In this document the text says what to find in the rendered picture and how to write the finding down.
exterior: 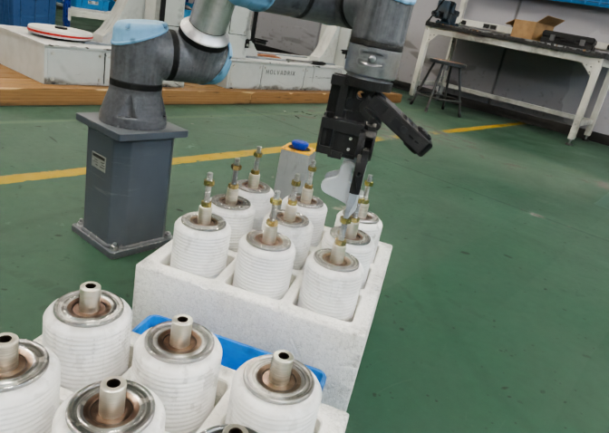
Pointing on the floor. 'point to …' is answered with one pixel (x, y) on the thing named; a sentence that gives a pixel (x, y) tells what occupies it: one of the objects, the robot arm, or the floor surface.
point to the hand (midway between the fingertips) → (352, 209)
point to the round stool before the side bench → (446, 84)
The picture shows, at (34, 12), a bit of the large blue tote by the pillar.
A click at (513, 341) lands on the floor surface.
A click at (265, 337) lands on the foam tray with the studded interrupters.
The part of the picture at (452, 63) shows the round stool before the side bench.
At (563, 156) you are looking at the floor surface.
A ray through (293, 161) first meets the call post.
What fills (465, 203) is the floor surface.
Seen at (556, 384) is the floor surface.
